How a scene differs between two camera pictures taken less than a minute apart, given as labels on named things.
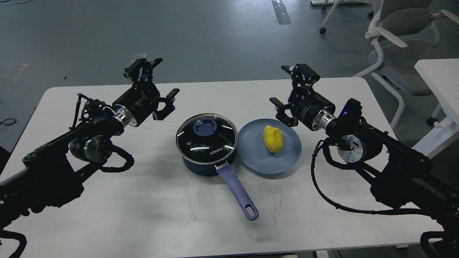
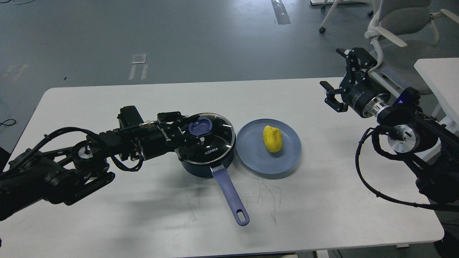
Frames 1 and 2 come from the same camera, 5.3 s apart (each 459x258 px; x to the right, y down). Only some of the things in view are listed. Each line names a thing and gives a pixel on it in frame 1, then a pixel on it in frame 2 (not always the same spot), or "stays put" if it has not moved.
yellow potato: (273, 137) stays put
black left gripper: (137, 102) -> (161, 138)
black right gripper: (306, 103) -> (363, 95)
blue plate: (252, 150) stays put
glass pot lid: (206, 138) stays put
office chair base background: (323, 29) stays put
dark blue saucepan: (211, 170) -> (203, 170)
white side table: (441, 76) stays put
